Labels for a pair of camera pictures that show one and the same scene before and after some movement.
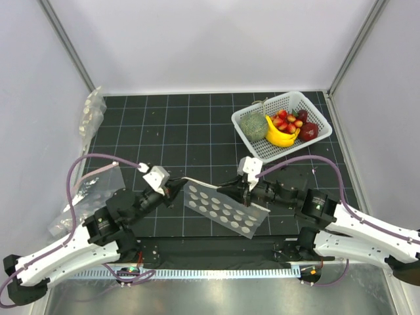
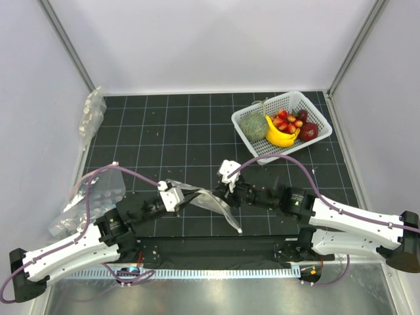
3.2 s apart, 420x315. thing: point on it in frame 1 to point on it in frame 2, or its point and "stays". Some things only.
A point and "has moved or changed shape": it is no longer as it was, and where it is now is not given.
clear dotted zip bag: x=224 y=211 has moved or changed shape
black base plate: x=224 y=252 stays
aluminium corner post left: x=67 y=44 stays
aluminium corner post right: x=377 y=8 stays
